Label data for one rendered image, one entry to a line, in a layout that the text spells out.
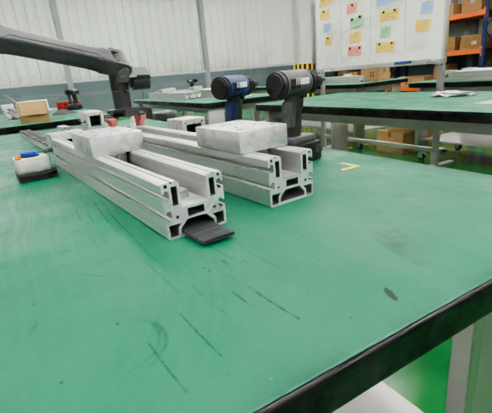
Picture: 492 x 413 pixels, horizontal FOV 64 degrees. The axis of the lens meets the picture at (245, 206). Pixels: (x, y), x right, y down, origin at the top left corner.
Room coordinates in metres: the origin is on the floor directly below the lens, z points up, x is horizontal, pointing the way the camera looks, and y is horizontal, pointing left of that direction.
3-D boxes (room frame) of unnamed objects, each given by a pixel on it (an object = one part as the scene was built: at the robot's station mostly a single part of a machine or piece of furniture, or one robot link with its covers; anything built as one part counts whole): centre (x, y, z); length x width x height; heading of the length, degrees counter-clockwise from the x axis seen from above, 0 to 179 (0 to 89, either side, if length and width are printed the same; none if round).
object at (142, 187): (0.88, 0.30, 0.82); 0.80 x 0.10 x 0.09; 34
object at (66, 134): (1.25, 0.55, 0.83); 0.12 x 0.09 x 0.10; 124
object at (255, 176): (0.99, 0.14, 0.82); 0.80 x 0.10 x 0.09; 34
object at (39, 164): (1.05, 0.55, 0.81); 0.10 x 0.08 x 0.06; 124
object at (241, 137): (0.78, 0.00, 0.87); 0.16 x 0.11 x 0.07; 34
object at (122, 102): (1.34, 0.37, 0.94); 0.10 x 0.07 x 0.07; 123
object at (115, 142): (0.88, 0.30, 0.87); 0.16 x 0.11 x 0.07; 34
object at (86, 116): (2.20, 0.80, 0.83); 0.11 x 0.10 x 0.10; 124
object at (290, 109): (0.98, -0.16, 0.89); 0.20 x 0.08 x 0.22; 133
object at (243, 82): (1.14, -0.01, 0.89); 0.20 x 0.08 x 0.22; 146
